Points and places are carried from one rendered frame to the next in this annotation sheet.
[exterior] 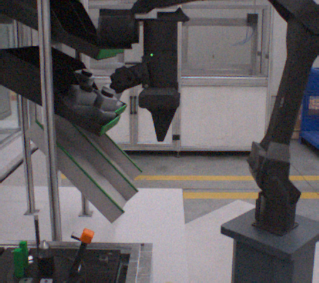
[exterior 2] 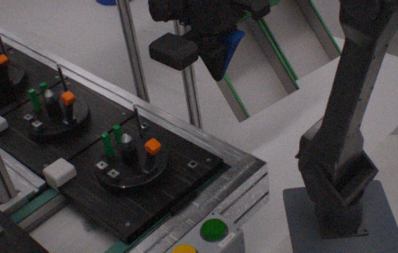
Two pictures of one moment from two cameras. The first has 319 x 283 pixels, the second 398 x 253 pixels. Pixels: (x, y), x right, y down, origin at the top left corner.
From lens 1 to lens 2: 0.62 m
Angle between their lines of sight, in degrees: 49
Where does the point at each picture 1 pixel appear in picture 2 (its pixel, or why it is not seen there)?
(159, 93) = (162, 51)
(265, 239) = (299, 233)
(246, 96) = not seen: outside the picture
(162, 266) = (299, 184)
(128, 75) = (159, 11)
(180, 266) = not seen: hidden behind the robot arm
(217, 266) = not seen: hidden behind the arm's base
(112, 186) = (273, 73)
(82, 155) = (247, 27)
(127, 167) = (326, 43)
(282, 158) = (325, 157)
